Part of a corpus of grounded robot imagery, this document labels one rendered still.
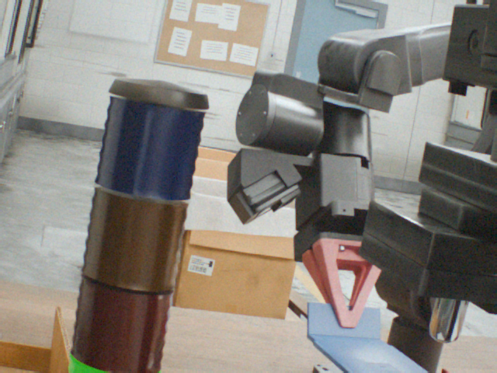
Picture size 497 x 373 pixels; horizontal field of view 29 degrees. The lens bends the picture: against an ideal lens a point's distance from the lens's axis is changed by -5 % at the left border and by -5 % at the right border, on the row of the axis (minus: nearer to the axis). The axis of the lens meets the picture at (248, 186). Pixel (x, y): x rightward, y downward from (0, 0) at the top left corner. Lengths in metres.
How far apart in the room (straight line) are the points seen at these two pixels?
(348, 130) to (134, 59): 10.50
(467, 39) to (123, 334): 0.31
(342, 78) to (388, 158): 11.17
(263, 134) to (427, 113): 11.34
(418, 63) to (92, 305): 0.62
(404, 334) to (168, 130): 0.70
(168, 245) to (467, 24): 0.29
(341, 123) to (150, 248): 0.57
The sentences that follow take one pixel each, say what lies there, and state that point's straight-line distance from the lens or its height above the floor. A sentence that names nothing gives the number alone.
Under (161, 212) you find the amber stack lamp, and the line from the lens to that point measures 0.37.
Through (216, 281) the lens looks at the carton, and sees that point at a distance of 4.17.
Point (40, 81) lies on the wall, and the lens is 11.38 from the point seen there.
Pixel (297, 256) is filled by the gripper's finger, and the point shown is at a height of 1.04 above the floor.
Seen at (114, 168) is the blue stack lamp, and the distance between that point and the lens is 0.37.
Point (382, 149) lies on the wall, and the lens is 12.06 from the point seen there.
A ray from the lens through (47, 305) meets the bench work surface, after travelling 1.14.
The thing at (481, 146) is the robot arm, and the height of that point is 1.17.
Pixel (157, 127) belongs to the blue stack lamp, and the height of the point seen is 1.18.
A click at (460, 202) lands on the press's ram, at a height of 1.16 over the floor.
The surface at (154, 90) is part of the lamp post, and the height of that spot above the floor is 1.19.
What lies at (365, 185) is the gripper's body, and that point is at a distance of 0.91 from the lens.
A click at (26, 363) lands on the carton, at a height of 0.91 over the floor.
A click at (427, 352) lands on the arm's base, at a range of 1.05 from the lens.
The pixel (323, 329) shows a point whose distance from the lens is 0.88.
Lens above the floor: 1.21
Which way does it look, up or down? 7 degrees down
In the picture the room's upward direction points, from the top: 11 degrees clockwise
